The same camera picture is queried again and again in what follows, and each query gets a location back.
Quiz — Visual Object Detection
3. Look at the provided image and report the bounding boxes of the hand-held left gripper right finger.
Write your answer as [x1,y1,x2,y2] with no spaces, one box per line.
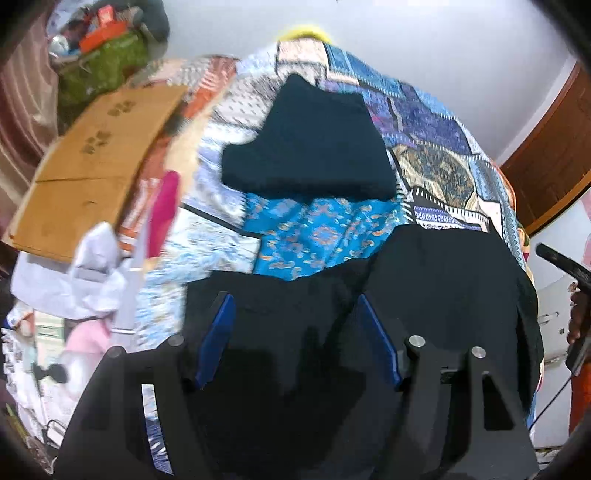
[356,293,540,480]

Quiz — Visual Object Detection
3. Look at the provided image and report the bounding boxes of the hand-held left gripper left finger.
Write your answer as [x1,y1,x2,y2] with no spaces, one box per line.
[54,292,237,480]

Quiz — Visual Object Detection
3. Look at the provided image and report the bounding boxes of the black pants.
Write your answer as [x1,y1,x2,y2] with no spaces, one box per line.
[182,224,546,480]

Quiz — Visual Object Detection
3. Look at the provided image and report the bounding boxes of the dark pants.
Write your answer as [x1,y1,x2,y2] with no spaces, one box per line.
[221,74,398,201]

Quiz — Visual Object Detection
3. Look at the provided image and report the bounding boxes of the person's right hand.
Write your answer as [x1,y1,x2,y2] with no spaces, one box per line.
[569,288,591,346]

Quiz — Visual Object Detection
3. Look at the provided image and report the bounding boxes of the wooden door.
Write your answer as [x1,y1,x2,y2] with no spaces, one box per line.
[501,60,591,236]

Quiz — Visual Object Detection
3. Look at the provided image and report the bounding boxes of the blue patchwork blanket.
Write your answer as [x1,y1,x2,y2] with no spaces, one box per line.
[117,39,539,480]

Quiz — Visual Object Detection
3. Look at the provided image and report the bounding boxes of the person's orange clothing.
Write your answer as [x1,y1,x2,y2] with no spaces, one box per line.
[569,369,591,435]

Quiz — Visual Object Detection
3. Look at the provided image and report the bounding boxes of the pink cloth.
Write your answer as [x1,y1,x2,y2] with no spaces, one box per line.
[148,171,181,257]

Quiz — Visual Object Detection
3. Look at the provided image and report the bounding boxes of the white crumpled cloth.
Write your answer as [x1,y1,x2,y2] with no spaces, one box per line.
[11,222,139,324]

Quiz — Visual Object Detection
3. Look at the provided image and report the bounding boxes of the flattened cardboard box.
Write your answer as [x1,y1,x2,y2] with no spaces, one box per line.
[9,85,190,264]

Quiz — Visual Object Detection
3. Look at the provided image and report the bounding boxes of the green bag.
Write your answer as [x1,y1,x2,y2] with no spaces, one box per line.
[58,32,148,121]

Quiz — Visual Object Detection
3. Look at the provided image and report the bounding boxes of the striped pink curtain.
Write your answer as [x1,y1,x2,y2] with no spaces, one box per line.
[0,9,61,213]

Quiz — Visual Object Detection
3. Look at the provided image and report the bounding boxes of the yellow foam tube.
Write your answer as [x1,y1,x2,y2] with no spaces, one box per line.
[283,24,333,43]

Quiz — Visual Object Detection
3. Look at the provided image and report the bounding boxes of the orange box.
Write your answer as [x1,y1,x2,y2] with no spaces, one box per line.
[78,21,127,51]

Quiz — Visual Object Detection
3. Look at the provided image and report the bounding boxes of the grey cushion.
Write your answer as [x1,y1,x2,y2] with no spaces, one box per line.
[139,0,171,42]

